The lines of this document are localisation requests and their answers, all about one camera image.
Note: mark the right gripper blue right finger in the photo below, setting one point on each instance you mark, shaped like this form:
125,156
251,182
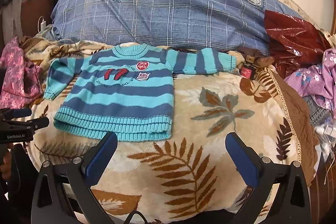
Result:
291,203

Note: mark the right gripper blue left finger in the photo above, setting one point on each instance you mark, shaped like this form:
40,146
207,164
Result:
50,201

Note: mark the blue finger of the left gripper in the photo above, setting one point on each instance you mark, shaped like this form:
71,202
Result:
17,113
38,123

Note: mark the teal blue striped kids sweater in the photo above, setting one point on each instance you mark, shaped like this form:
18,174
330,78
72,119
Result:
126,90

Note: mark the pink floral garment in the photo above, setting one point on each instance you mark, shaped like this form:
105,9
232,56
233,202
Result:
21,84

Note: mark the brown quilted bedspread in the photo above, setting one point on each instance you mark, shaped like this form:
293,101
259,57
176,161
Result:
300,118

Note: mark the white phone charger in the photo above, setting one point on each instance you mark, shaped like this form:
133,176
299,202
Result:
43,25

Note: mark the beige leaf pattern blanket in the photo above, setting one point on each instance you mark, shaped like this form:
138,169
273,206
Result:
191,172

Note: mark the purple floral garment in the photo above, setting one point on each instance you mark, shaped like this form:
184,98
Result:
317,81

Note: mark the small red box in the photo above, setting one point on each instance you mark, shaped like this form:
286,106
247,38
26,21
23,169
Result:
248,71

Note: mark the dark red plastic bag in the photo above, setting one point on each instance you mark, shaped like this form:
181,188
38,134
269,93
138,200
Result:
293,42

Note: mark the blue plaid pillow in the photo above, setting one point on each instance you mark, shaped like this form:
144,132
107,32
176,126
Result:
194,24

